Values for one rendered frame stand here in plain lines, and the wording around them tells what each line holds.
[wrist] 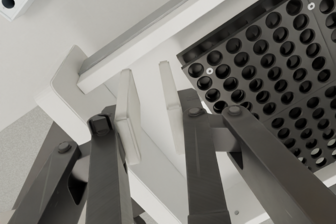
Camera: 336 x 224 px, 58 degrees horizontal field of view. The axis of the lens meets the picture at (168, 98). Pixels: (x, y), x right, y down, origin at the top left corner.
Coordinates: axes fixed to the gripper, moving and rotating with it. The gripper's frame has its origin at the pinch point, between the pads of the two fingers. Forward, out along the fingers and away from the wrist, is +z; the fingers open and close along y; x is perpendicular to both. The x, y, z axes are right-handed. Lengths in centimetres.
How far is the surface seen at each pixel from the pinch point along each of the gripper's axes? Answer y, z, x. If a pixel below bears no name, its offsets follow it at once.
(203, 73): 4.4, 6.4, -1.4
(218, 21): 7.5, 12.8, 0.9
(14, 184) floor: -76, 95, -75
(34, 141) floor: -59, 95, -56
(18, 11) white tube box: -12.1, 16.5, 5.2
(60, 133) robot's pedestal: -33, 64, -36
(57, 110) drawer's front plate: -7.0, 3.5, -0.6
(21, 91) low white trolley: -17.2, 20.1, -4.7
